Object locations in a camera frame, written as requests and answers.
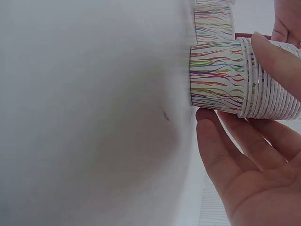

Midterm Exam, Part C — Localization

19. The person's left hand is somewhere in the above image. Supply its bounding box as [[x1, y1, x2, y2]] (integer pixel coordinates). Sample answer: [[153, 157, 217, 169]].
[[270, 0, 301, 48]]

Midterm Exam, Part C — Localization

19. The stack of striped paper cups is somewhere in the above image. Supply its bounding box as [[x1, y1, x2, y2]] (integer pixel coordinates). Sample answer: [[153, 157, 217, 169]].
[[189, 35, 301, 121]]

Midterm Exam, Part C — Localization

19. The person's right hand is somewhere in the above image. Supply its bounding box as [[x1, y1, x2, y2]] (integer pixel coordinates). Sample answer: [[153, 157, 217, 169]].
[[195, 32, 301, 226]]

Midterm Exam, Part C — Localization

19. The single striped paper cup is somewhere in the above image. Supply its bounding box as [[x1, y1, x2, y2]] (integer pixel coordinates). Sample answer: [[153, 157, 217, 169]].
[[195, 0, 236, 5], [192, 1, 236, 46]]

